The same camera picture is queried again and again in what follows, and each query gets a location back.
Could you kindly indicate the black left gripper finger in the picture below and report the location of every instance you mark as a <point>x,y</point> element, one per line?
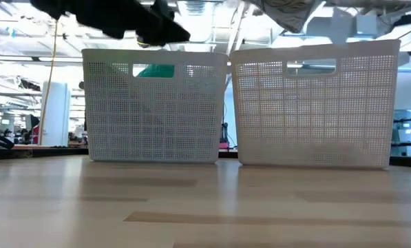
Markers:
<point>129,17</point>
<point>164,8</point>

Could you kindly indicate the teal cloth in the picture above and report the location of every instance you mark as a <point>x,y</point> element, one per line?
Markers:
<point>157,71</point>

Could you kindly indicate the heathered blue-grey cloth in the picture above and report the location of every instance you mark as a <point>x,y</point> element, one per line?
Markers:
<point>291,13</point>

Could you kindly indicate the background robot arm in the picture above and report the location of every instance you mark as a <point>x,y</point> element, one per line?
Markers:
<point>224,132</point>

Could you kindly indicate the white perforated plastic basket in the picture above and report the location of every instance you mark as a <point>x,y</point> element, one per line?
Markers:
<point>312,120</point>
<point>157,120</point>

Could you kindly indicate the white cabinet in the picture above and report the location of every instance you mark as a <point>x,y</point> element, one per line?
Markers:
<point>55,117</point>

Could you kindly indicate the pink flat box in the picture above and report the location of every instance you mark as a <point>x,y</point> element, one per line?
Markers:
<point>224,146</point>

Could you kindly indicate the grey ceiling air unit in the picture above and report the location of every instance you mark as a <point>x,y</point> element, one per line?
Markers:
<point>365,25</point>

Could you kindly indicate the cluttered workstation desk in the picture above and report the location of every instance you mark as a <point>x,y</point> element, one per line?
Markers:
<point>406,134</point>

